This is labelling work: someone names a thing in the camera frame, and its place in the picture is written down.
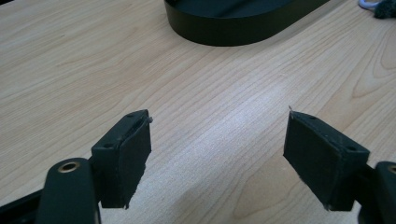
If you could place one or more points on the dark object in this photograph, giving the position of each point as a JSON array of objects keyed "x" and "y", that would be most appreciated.
[{"x": 384, "y": 9}]

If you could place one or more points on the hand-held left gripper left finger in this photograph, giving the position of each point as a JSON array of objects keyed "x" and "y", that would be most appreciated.
[{"x": 123, "y": 161}]

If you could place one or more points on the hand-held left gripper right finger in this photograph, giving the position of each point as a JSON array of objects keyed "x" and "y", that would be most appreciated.
[{"x": 323, "y": 161}]

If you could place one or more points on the black oval tray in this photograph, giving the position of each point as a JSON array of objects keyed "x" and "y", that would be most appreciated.
[{"x": 230, "y": 28}]

